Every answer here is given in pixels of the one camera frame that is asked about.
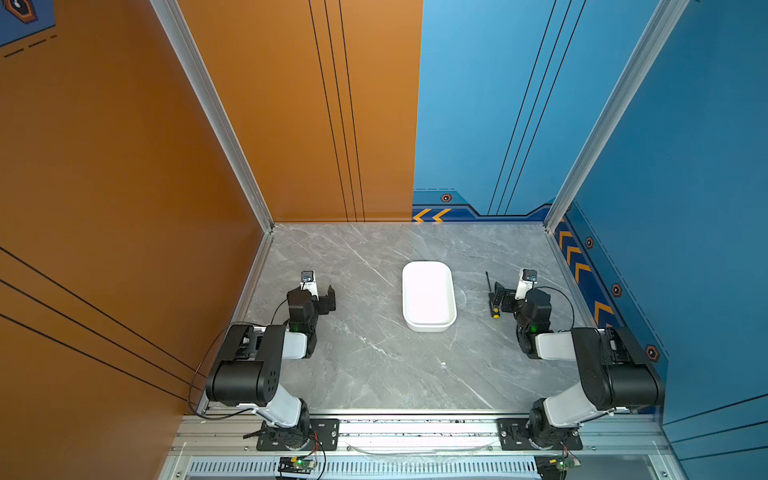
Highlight front aluminium rail frame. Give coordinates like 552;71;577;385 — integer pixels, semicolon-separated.
159;410;686;479

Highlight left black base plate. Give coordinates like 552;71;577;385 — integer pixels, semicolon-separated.
256;417;340;452

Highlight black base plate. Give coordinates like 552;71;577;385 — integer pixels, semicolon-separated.
256;417;340;452
496;418;583;451

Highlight green circuit board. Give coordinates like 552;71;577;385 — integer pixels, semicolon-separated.
277;456;318;479
535;457;582;480

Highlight left aluminium corner post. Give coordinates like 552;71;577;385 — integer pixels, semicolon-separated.
150;0;275;234

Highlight white rectangular plastic bin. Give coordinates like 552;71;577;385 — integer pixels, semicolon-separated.
402;261;457;333

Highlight left green circuit board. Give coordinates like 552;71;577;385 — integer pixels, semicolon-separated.
277;456;318;479

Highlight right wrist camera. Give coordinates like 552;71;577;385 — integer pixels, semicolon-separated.
515;268;538;300

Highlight right green circuit board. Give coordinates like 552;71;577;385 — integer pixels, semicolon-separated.
535;457;582;480

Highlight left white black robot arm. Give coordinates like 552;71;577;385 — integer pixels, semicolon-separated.
206;286;336;450

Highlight aluminium corner post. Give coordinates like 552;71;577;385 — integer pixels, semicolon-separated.
543;0;689;234
150;0;275;234

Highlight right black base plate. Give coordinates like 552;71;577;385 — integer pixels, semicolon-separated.
496;418;583;451

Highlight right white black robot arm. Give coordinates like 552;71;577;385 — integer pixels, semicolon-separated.
489;283;665;450

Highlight black yellow screwdriver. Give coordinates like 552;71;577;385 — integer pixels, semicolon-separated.
485;272;504;319

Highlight right aluminium corner post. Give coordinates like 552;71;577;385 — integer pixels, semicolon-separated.
543;0;689;234

